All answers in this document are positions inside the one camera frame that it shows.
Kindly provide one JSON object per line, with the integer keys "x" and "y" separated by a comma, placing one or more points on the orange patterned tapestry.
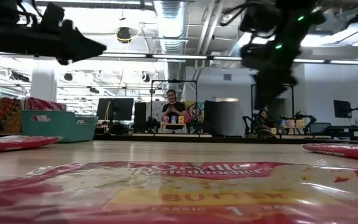
{"x": 8, "y": 115}

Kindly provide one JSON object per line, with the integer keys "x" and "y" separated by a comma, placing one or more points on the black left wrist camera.
{"x": 53, "y": 15}

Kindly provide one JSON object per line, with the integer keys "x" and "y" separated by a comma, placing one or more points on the small yellow box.
{"x": 181, "y": 119}

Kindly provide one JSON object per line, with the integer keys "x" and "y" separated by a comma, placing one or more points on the black background robot arm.
{"x": 309, "y": 118}
{"x": 247, "y": 123}

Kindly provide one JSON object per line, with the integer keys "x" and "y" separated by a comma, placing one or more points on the small tan box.
{"x": 291, "y": 123}
{"x": 301, "y": 123}

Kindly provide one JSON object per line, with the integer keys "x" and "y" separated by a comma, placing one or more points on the small blue box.
{"x": 173, "y": 119}

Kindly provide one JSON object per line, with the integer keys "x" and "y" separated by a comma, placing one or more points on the grey office chair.
{"x": 319, "y": 127}

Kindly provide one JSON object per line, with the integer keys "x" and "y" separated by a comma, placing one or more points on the black desk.
{"x": 350, "y": 130}

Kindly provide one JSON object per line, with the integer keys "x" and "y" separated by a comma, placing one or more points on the long light bar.
{"x": 182, "y": 57}

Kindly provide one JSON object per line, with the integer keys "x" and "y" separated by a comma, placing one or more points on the small red box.
{"x": 165, "y": 119}

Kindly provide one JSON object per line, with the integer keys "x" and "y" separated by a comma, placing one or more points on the wall air vent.
{"x": 227, "y": 77}

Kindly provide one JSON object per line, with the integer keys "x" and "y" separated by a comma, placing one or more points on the black overhead camera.
{"x": 124, "y": 35}

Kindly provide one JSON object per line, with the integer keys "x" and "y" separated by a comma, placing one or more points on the dark grey partition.
{"x": 224, "y": 119}

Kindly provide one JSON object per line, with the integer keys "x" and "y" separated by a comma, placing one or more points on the seated person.
{"x": 263, "y": 119}

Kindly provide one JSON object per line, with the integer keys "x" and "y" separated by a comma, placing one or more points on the glowing strip lamp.
{"x": 225, "y": 99}

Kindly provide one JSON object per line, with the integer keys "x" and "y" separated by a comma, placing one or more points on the round ceiling fixture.
{"x": 227, "y": 15}

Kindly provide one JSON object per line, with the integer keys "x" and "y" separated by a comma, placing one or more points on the white round pillar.
{"x": 43, "y": 84}

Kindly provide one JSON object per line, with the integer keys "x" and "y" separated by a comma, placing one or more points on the tall black speaker panel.
{"x": 140, "y": 116}

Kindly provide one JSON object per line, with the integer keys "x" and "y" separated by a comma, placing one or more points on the standing person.
{"x": 173, "y": 110}

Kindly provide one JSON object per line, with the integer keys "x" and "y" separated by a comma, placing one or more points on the black metal frame stand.
{"x": 252, "y": 96}
{"x": 174, "y": 81}

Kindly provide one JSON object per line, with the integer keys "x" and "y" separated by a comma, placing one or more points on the silver ribbed air duct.
{"x": 171, "y": 34}

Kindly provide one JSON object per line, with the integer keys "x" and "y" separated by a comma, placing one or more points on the teal plastic basket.
{"x": 57, "y": 129}

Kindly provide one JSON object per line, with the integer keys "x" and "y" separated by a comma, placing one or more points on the small wooden table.
{"x": 173, "y": 125}

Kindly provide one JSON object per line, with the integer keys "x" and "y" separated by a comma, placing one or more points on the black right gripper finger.
{"x": 278, "y": 87}
{"x": 264, "y": 90}

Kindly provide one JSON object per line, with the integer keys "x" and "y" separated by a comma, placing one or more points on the black round ceiling lamp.
{"x": 68, "y": 76}
{"x": 145, "y": 77}

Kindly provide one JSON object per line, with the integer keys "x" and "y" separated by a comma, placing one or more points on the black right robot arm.
{"x": 287, "y": 21}

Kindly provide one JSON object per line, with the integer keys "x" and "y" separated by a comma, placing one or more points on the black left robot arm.
{"x": 11, "y": 37}

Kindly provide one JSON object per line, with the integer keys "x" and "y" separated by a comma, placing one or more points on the black computer monitor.
{"x": 123, "y": 109}
{"x": 104, "y": 109}

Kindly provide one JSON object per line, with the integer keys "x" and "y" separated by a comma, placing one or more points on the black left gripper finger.
{"x": 85, "y": 42}
{"x": 81, "y": 55}

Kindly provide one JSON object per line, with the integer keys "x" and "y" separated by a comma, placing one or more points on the colourful geometric mural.
{"x": 196, "y": 113}

